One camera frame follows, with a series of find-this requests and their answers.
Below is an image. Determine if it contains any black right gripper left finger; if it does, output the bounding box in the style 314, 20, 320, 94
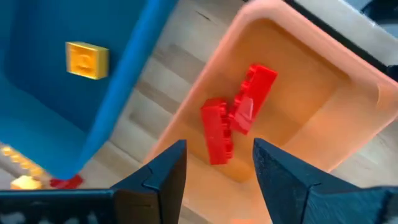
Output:
0, 139, 188, 224

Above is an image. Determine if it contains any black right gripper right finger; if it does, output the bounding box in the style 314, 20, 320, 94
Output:
252, 138, 398, 224

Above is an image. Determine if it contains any red toy brick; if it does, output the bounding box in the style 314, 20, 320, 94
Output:
49, 174, 85, 190
228, 63, 279, 136
200, 98, 234, 166

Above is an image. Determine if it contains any pink translucent plastic bin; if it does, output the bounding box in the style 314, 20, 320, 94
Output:
143, 0, 398, 224

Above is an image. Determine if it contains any yellow toy brick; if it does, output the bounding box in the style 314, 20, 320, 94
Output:
0, 144, 47, 180
10, 174, 44, 190

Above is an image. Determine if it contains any small yellow square brick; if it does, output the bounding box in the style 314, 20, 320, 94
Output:
65, 40, 110, 81

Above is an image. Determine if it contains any blue plastic bin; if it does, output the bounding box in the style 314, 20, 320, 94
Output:
0, 0, 180, 181

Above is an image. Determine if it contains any black aluminium table frame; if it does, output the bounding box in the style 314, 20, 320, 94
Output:
282, 0, 398, 82

